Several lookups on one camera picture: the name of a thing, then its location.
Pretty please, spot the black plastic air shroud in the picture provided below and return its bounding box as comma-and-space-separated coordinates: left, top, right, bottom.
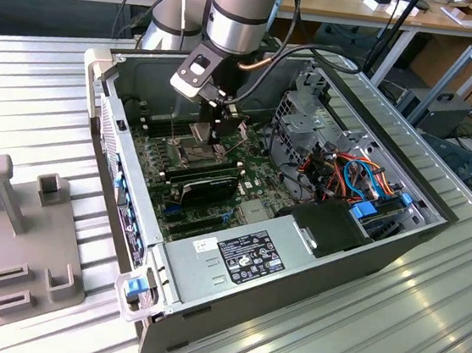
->
271, 191, 380, 266

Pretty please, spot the green motherboard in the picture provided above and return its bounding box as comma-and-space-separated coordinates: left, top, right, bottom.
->
117, 102, 294, 254

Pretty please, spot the blue disk carrier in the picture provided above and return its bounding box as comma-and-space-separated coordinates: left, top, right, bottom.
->
346, 187, 414, 245

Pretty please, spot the silver CPU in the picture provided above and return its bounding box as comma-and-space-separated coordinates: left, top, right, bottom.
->
187, 119, 213, 146

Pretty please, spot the brown cardboard box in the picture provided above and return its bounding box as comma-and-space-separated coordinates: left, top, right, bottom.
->
403, 32, 472, 113

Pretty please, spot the silver chipset heatsink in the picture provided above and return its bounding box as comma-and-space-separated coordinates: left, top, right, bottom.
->
236, 197, 271, 227

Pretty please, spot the coloured power wire bundle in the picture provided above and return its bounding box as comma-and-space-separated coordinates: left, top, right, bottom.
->
296, 147, 350, 205

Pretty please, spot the dark grey box with handle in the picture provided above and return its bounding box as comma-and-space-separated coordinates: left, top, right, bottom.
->
393, 85, 472, 142

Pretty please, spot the blue case latch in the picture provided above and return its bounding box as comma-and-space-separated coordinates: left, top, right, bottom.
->
125, 277, 153, 305

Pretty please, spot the black expansion slot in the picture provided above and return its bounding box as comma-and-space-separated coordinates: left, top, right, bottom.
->
165, 209, 225, 232
168, 219, 219, 244

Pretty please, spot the CPU socket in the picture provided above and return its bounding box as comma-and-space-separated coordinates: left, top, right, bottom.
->
168, 133, 229, 174

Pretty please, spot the dark teal plastic bin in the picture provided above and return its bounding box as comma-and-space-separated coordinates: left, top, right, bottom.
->
410, 130, 472, 209

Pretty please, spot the blue flat data wire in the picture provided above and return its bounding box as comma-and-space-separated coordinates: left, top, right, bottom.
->
340, 157, 383, 202

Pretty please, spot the black office chair base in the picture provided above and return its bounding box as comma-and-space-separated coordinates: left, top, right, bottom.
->
313, 21, 365, 51

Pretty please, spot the thin wire locking lever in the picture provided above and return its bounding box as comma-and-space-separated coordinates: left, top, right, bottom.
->
168, 107, 181, 141

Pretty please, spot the grey parts rack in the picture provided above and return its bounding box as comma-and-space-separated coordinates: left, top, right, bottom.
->
0, 152, 103, 353

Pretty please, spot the silver power supply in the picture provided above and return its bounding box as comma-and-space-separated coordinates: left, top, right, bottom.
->
155, 200, 323, 320

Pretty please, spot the black tripod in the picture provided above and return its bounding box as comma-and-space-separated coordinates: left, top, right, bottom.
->
360, 0, 426, 79

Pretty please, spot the pale open cardboard box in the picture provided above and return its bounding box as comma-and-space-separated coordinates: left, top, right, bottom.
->
439, 0, 472, 28

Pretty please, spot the orange data wire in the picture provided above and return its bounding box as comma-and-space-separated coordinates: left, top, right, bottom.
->
329, 151, 397, 195

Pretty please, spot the grey PC case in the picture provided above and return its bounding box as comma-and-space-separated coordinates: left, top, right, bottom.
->
49, 27, 472, 353

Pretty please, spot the silver disk bay cage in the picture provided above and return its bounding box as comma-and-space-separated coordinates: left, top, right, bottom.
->
266, 60, 388, 189

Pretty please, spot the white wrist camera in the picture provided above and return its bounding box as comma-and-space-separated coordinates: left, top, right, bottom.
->
166, 40, 230, 106

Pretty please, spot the black looped cable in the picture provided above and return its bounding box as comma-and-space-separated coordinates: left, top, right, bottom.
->
119, 94, 148, 116

